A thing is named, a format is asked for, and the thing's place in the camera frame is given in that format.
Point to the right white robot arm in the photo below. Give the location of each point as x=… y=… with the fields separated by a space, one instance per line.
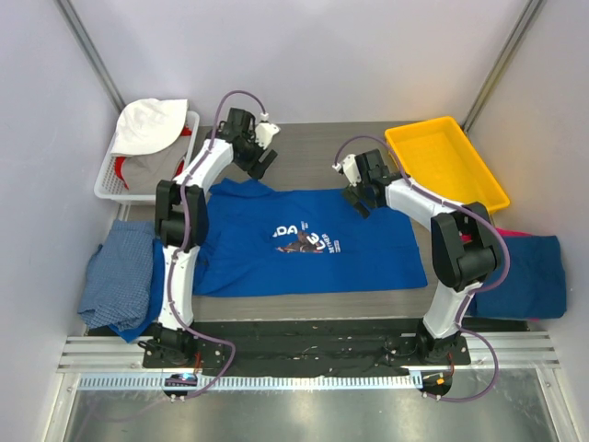
x=465 y=249

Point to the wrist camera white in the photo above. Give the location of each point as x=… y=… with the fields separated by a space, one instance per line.
x=265 y=131
x=349 y=169

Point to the white cloth in basket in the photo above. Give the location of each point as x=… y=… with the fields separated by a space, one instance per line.
x=148 y=126

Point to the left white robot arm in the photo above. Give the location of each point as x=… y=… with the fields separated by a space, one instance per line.
x=182 y=224

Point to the white plastic basket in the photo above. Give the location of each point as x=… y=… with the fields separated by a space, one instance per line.
x=109 y=187

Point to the yellow plastic tray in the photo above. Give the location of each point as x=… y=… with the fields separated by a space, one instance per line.
x=439 y=155

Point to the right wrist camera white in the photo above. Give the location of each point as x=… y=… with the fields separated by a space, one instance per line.
x=349 y=169

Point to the right corner metal post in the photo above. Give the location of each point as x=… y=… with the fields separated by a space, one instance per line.
x=522 y=25

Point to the grey cloth in basket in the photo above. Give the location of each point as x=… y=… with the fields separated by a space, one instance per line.
x=142 y=173

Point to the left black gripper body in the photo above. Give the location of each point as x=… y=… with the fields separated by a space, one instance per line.
x=257 y=157

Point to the folded navy t shirt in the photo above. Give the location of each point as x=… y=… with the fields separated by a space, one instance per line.
x=535 y=286

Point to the blue printed t shirt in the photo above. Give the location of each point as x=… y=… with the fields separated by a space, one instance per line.
x=263 y=242

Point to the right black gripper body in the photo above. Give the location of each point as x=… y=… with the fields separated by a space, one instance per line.
x=362 y=195

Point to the corner metal post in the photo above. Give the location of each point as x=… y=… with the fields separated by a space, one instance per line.
x=522 y=25
x=90 y=51

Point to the red cloth in basket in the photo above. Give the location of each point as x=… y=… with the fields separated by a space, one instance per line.
x=119 y=160

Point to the pink t shirt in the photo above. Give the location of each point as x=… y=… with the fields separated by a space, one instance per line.
x=503 y=232

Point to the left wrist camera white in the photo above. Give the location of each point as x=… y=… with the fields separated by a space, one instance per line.
x=265 y=131

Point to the blue cloth under checkered shirt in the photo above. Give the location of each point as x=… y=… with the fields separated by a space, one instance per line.
x=155 y=298

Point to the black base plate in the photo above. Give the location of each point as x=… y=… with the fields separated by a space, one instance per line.
x=308 y=355

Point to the blue checkered shirt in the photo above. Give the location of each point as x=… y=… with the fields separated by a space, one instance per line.
x=118 y=278

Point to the aluminium rail frame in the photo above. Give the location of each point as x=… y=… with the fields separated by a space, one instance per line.
x=525 y=398

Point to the left corner metal post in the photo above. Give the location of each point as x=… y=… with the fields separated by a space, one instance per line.
x=90 y=51

